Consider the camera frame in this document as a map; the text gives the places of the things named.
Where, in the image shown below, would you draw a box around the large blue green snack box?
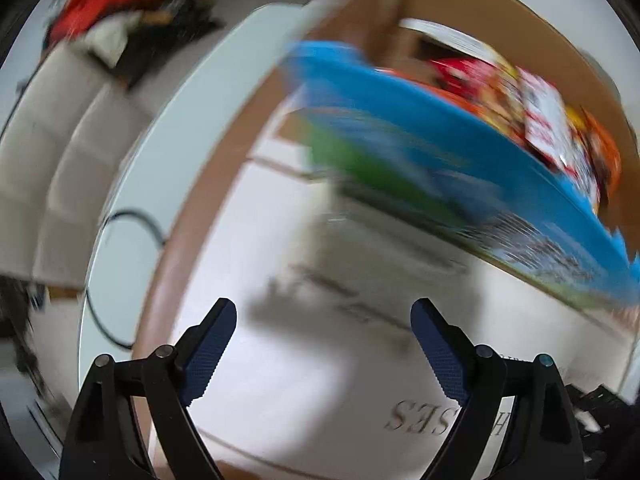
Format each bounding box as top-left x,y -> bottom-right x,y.
280,40 -> 640,311

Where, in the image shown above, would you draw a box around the white quilted chair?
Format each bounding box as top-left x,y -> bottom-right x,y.
0,40 -> 166,291

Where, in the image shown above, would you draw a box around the red white label packet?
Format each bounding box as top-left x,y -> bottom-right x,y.
517,67 -> 576,176

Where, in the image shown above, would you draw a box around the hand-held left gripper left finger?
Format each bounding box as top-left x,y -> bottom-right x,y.
59,298 -> 237,480

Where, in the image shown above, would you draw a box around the white cloth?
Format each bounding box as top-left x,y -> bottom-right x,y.
85,12 -> 146,68

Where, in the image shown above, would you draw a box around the red snack packet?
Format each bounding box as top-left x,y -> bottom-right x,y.
430,57 -> 501,93

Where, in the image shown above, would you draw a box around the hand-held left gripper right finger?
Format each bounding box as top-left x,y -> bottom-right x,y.
410,298 -> 586,480

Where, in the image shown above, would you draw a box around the white snack packet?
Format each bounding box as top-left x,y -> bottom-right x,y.
400,17 -> 506,68

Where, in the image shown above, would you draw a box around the black object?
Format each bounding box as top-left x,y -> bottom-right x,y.
565,385 -> 633,480

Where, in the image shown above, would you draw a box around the cardboard box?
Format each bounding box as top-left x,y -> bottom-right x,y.
132,0 -> 640,480

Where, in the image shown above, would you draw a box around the black cable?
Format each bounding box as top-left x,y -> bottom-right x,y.
82,210 -> 168,351

